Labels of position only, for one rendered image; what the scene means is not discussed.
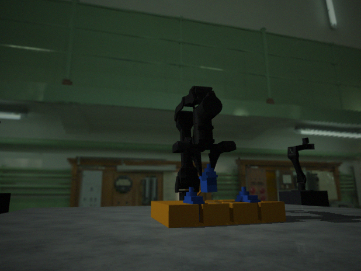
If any blue micro servo with orange cable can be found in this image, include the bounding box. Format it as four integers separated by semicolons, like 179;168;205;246
197;164;218;196

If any yellow flat deck plate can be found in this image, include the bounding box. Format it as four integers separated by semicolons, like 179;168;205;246
151;187;286;228

